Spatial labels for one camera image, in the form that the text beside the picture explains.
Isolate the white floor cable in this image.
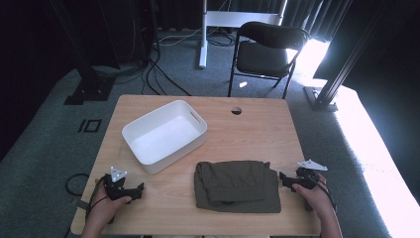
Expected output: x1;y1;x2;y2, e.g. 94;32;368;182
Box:
157;27;204;48

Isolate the left hand-held gripper black cable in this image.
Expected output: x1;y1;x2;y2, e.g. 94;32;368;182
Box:
84;176;109;221

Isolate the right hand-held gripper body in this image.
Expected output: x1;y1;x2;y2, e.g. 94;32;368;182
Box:
294;159;329;191

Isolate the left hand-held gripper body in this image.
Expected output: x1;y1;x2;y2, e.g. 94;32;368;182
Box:
103;166;138;201

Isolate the black aluminium profile stand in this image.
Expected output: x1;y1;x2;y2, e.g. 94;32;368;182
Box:
303;0;394;112

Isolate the white plastic bin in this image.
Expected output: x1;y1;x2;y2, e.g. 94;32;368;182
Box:
121;99;208;176

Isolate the right hand-held gripper black cable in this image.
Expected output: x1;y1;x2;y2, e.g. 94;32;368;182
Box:
316;179;339;212

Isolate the hand-held gripper black cable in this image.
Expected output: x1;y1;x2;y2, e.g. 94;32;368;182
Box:
316;179;339;212
84;176;109;221

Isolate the dark curtain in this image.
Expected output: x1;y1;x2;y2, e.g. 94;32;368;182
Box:
282;0;353;43

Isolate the person's left hand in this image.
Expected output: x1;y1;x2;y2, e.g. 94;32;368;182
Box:
86;178;133;230

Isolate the white metal stand frame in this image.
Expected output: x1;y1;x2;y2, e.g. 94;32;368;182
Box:
198;0;288;69

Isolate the black stand with flat base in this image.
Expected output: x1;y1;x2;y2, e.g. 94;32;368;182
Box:
49;0;117;106

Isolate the black folding chair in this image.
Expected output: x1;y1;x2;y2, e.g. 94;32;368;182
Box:
227;21;310;99

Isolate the olive green cloth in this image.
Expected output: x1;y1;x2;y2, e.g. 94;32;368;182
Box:
193;160;282;214

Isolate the black floor cable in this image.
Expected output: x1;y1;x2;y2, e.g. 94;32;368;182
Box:
142;56;193;97

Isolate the person's right hand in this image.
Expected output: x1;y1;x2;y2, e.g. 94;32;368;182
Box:
291;174;335;214

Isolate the black cable loop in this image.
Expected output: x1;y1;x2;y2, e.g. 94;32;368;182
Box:
64;173;91;197

